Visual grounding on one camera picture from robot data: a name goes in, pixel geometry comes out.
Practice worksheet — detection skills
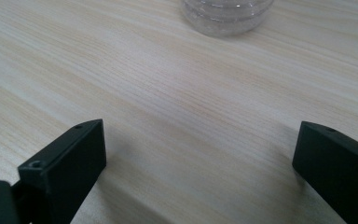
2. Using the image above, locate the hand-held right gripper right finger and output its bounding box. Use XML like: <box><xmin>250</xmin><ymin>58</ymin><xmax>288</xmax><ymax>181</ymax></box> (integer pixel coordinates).
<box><xmin>292</xmin><ymin>120</ymin><xmax>358</xmax><ymax>224</ymax></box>

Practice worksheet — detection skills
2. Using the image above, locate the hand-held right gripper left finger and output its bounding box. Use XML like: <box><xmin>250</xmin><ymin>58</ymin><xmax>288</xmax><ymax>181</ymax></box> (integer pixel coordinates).
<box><xmin>12</xmin><ymin>119</ymin><xmax>107</xmax><ymax>224</ymax></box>

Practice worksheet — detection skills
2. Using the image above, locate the clear plastic bottle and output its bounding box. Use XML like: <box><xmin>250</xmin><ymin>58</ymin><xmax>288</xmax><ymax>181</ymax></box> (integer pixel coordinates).
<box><xmin>181</xmin><ymin>0</ymin><xmax>275</xmax><ymax>37</ymax></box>

